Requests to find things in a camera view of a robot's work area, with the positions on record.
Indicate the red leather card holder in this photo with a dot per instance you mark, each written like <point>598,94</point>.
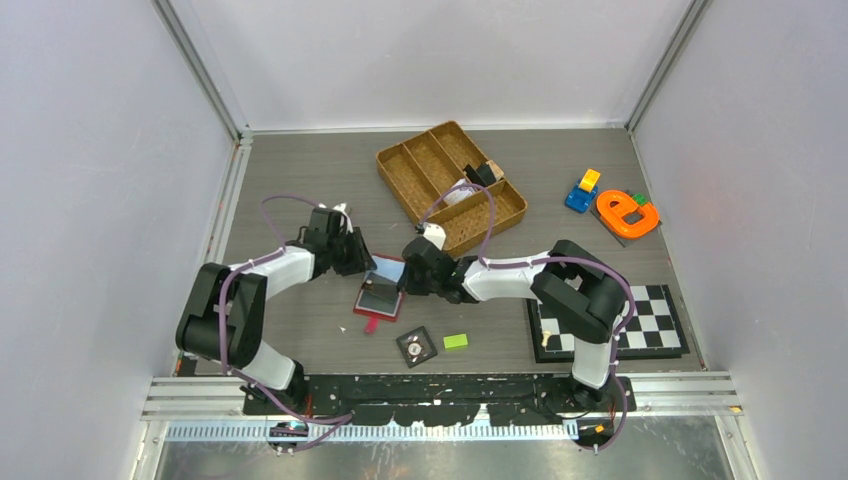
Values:
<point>389,267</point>

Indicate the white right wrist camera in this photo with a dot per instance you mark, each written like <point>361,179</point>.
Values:
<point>434,233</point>

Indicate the woven wicker divided tray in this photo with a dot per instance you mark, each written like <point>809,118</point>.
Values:
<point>442,176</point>

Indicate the green rectangular block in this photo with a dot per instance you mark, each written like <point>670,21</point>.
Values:
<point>456,341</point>

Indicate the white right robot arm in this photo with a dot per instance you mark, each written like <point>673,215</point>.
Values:
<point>592,300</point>

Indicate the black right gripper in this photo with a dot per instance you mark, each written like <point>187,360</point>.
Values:
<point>408,283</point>

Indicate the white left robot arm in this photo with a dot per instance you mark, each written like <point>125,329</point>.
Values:
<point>223,318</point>

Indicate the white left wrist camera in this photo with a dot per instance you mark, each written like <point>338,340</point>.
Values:
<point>345,221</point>

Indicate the poker chip in black case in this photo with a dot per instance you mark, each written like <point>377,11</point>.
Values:
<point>416,347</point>

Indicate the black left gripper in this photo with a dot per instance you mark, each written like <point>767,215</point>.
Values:
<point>361,259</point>

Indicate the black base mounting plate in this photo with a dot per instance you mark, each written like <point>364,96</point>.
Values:
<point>442,400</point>

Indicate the black white chessboard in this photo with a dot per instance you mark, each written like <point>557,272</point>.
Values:
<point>654,332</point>

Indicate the green toy brick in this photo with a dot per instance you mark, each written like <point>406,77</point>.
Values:
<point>640,199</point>

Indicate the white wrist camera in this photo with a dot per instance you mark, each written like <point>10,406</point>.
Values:
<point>434,233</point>
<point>345,221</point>

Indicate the blue toy brick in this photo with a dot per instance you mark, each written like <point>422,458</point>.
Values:
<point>579,200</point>

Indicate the yellow toy brick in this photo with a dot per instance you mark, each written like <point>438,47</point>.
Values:
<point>589,181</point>

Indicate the black VIP card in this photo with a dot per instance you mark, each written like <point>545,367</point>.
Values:
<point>480,175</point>
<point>380,291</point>

